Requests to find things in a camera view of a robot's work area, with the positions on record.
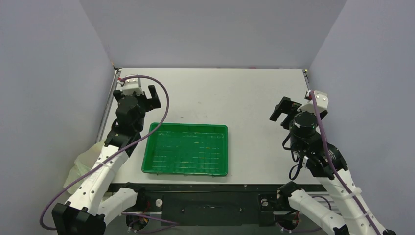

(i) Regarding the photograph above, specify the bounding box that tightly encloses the translucent pale green plastic bag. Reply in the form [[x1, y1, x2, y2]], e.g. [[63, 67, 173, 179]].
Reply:
[[63, 141, 104, 188]]

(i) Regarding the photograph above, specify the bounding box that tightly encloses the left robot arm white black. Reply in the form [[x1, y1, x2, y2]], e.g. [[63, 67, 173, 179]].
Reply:
[[51, 85, 161, 235]]

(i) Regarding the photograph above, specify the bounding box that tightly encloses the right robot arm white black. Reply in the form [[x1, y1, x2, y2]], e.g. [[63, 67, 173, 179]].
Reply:
[[270, 97, 395, 235]]

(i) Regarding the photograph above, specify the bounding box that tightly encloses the green plastic tray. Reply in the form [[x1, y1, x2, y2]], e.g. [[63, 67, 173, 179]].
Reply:
[[141, 122, 228, 177]]

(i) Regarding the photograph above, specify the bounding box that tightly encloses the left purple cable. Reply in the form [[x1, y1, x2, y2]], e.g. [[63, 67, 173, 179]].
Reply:
[[39, 75, 170, 231]]

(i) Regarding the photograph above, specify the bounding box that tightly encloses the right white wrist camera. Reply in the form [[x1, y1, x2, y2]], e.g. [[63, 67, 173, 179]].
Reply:
[[297, 90, 328, 114]]

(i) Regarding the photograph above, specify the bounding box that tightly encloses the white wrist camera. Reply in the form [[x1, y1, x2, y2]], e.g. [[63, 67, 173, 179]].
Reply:
[[297, 90, 328, 114], [117, 74, 144, 96]]

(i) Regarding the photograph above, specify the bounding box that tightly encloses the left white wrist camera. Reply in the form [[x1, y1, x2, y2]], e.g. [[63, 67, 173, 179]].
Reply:
[[117, 74, 144, 96]]

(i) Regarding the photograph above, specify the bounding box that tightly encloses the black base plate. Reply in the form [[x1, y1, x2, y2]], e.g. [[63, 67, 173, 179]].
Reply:
[[107, 183, 328, 227]]

